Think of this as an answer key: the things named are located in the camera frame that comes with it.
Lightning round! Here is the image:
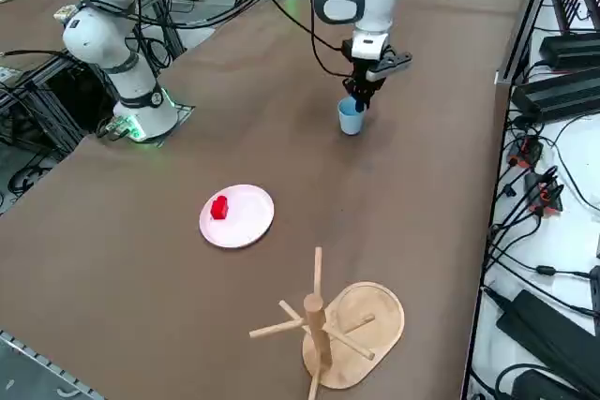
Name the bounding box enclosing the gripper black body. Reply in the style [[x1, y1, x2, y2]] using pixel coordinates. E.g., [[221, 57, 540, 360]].
[[340, 37, 389, 88]]

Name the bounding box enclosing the blue plastic cup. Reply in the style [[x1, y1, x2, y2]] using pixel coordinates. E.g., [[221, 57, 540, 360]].
[[337, 96, 368, 136]]

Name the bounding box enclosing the red block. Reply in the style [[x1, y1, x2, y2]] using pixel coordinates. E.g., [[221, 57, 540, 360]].
[[210, 195, 230, 222]]

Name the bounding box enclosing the pink round plate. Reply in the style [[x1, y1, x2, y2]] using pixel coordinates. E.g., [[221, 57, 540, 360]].
[[199, 184, 276, 249]]

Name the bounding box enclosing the wooden cup rack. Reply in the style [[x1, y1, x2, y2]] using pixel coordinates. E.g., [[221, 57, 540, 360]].
[[248, 245, 406, 400]]

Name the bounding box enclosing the black slotted rack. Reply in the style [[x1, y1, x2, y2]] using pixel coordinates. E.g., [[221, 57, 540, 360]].
[[550, 0, 593, 37]]

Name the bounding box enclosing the large black power brick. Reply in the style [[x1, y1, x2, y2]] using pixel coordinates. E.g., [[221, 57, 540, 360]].
[[495, 288, 600, 399]]

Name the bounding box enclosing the small printed box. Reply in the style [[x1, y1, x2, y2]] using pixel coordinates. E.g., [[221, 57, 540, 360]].
[[52, 3, 79, 22]]

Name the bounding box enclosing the black power adapter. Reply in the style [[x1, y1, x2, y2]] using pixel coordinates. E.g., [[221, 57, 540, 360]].
[[509, 368, 600, 400]]

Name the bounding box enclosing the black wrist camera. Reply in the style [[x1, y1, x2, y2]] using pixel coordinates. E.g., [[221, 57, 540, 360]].
[[366, 50, 414, 83]]

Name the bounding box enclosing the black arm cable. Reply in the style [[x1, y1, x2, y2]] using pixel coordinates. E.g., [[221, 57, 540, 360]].
[[224, 0, 353, 77]]

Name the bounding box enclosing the power strip with orange switch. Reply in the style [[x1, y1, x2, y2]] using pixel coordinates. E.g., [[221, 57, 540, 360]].
[[507, 134, 545, 170], [521, 170, 564, 217]]

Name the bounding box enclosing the aluminium profile post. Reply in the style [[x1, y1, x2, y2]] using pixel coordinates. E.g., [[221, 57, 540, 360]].
[[495, 0, 563, 87]]

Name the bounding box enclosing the black cable with ferrite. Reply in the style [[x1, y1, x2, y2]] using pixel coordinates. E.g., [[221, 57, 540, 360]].
[[487, 249, 596, 279]]

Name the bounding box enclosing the aluminium frame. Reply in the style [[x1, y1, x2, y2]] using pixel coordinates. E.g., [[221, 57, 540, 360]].
[[0, 51, 121, 156]]

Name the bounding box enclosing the ribbed metal rail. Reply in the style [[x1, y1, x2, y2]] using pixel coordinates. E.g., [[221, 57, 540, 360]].
[[0, 328, 112, 400]]

